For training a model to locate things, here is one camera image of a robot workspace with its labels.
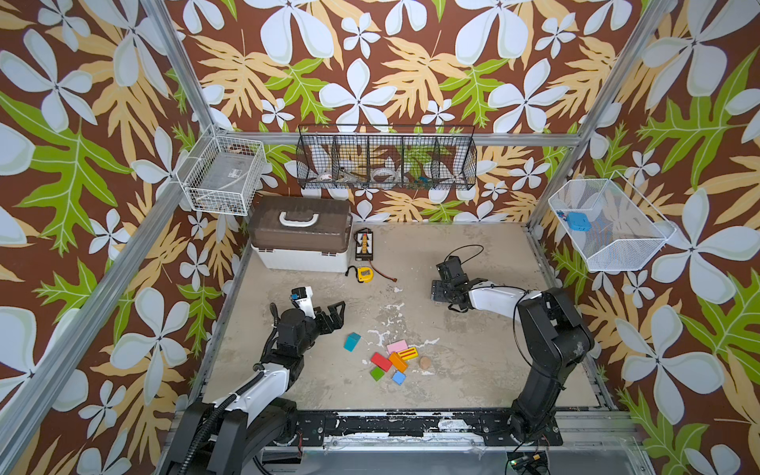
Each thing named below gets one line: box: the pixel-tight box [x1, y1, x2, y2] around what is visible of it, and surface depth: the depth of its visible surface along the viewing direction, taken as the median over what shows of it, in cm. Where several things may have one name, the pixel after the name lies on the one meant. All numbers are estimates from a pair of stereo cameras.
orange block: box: [388, 351, 408, 374], surface depth 86 cm
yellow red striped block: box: [397, 346, 419, 362], surface depth 88 cm
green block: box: [369, 366, 385, 382], surface depth 86 cm
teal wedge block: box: [343, 331, 362, 353], surface depth 90 cm
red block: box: [370, 352, 392, 373], surface depth 87 cm
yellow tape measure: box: [357, 267, 376, 284], surface depth 106 cm
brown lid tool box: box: [248, 195, 354, 274], surface depth 97 cm
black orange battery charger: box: [354, 227, 374, 262], surface depth 114 cm
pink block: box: [386, 339, 409, 355], surface depth 90 cm
